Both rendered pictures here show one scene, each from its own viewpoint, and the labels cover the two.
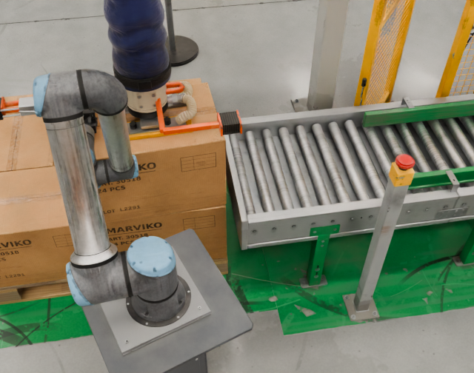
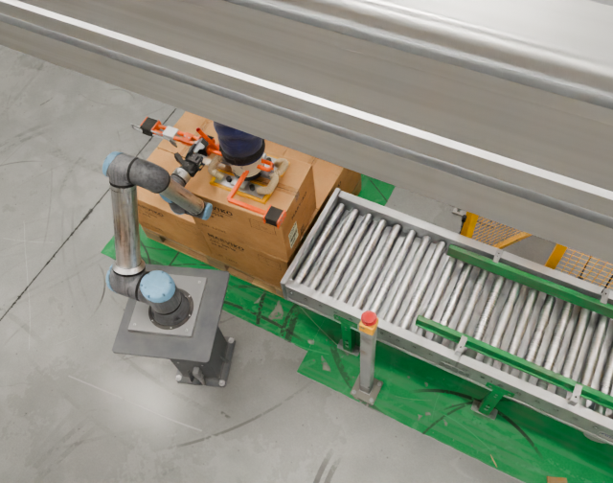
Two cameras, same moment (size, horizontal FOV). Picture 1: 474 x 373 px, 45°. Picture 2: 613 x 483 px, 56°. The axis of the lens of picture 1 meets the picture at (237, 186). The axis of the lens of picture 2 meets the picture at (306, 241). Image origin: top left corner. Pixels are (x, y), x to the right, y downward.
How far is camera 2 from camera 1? 1.58 m
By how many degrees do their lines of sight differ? 28
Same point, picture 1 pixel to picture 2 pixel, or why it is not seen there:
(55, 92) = (113, 169)
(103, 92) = (141, 180)
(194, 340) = (170, 348)
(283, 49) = not seen: hidden behind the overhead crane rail
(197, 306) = (186, 328)
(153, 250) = (158, 284)
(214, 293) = (205, 326)
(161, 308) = (160, 317)
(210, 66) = not seen: hidden behind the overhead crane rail
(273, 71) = not seen: hidden behind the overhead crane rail
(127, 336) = (137, 321)
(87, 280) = (115, 280)
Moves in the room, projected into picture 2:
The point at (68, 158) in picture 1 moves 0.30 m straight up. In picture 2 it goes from (116, 208) to (88, 165)
